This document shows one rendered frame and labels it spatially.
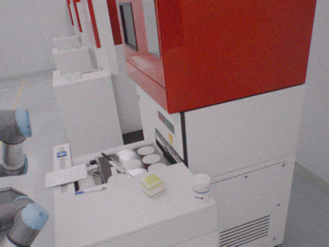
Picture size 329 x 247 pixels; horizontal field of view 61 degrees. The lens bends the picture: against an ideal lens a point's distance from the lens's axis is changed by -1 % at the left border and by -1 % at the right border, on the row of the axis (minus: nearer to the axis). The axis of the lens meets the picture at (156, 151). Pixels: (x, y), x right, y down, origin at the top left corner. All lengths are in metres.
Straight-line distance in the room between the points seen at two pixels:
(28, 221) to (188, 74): 0.83
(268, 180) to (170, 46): 0.99
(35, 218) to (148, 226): 0.41
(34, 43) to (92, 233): 8.44
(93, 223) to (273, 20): 1.14
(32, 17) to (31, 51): 0.89
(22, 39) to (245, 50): 8.32
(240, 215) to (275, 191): 0.26
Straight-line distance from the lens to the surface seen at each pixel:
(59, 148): 1.80
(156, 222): 1.08
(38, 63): 9.37
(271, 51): 1.46
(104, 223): 1.13
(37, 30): 9.26
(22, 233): 0.92
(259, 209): 1.88
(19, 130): 1.21
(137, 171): 1.50
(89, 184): 1.52
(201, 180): 1.10
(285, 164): 1.80
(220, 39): 1.30
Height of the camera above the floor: 1.70
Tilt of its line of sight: 29 degrees down
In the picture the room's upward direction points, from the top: 7 degrees counter-clockwise
